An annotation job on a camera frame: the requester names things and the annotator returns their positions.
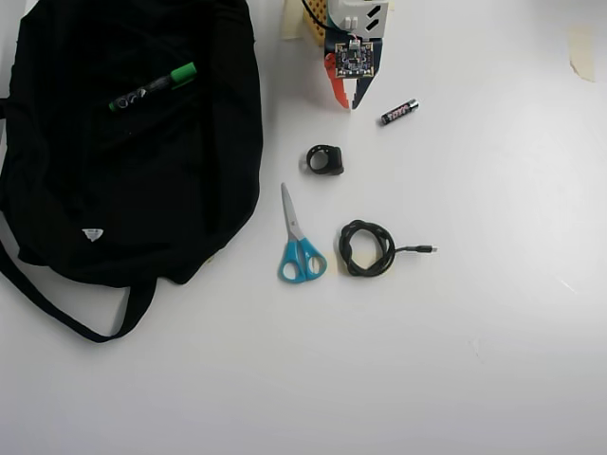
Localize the thin black camera cable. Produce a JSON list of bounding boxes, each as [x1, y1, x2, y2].
[[301, 0, 361, 46]]

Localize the green capped black marker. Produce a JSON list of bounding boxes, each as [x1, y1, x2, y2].
[[107, 62, 198, 114]]

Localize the coiled black USB cable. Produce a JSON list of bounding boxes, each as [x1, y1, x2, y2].
[[338, 218, 439, 279]]

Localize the blue handled scissors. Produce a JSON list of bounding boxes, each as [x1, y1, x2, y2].
[[277, 182, 329, 284]]

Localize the dark navy gripper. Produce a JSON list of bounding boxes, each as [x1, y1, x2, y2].
[[323, 28, 383, 112]]

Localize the black fabric bag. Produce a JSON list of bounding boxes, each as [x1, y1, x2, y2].
[[0, 0, 265, 344]]

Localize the square camera circuit board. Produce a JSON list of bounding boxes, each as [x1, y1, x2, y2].
[[333, 40, 377, 80]]

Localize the yellow perforated block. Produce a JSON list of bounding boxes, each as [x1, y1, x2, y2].
[[301, 0, 329, 48]]

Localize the beige masking tape strip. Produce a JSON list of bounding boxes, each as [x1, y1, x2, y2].
[[567, 26, 597, 83], [281, 0, 304, 41]]

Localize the black plastic ring clip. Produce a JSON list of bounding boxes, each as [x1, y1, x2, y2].
[[299, 144, 345, 177]]

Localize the black AAA battery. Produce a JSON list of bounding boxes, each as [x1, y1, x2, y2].
[[379, 98, 420, 127]]

